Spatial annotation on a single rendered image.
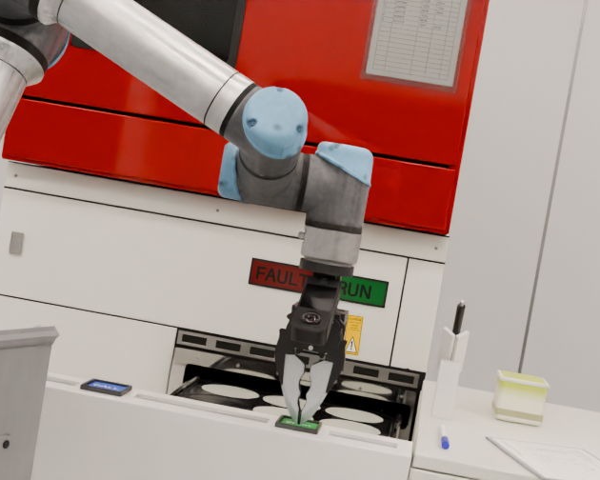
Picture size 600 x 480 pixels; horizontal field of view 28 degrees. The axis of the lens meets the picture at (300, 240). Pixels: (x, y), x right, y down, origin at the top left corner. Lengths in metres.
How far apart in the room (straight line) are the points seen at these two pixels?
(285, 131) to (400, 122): 0.71
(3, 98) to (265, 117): 0.37
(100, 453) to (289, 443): 0.25
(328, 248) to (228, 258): 0.65
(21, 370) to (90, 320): 0.90
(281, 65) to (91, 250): 0.48
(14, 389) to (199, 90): 0.40
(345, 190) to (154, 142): 0.68
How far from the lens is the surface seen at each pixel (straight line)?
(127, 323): 2.20
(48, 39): 1.61
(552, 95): 3.62
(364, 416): 2.04
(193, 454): 1.55
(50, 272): 2.23
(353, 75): 2.08
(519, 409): 1.86
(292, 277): 2.13
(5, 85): 1.57
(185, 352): 2.16
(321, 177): 1.51
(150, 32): 1.44
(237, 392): 2.06
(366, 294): 2.12
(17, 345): 1.30
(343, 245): 1.52
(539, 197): 3.60
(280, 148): 1.38
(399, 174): 2.06
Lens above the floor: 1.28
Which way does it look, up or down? 3 degrees down
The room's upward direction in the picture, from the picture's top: 10 degrees clockwise
